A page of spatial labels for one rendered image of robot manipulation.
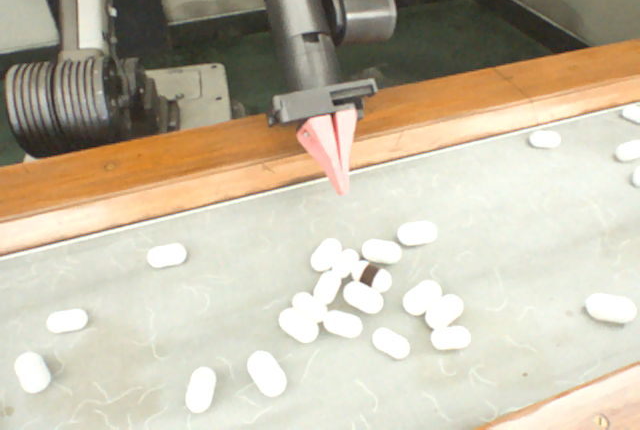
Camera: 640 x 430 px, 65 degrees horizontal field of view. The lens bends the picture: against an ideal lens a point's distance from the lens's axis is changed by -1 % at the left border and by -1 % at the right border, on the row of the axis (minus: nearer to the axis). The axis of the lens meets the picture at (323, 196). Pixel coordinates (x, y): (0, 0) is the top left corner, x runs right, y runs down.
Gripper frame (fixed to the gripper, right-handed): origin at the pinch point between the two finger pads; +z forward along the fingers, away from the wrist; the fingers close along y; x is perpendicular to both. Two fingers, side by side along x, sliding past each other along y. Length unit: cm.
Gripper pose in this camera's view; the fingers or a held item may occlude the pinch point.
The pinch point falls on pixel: (341, 186)
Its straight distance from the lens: 49.4
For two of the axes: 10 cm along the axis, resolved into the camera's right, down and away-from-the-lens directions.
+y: 9.4, -2.3, 2.5
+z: 2.5, 9.7, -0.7
